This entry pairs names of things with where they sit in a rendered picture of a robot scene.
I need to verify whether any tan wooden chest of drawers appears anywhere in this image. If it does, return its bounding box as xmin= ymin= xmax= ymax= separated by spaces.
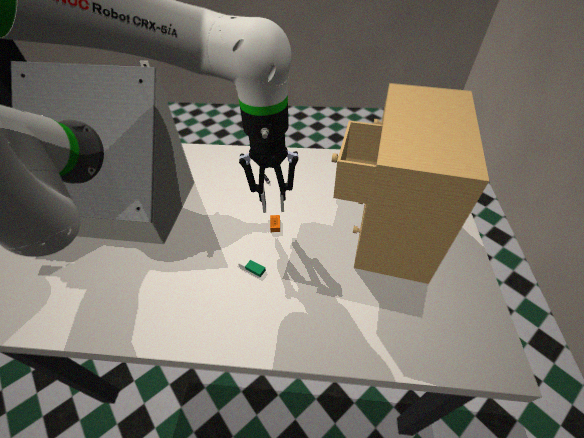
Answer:
xmin=354 ymin=83 xmax=489 ymax=284

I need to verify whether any orange nine-volt battery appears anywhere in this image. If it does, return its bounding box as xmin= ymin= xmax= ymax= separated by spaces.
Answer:
xmin=270 ymin=215 xmax=280 ymax=232

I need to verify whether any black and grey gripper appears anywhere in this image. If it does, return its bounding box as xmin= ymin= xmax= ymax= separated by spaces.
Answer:
xmin=239 ymin=134 xmax=298 ymax=213

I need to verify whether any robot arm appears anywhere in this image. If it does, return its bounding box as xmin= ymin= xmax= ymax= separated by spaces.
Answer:
xmin=0 ymin=0 xmax=291 ymax=257

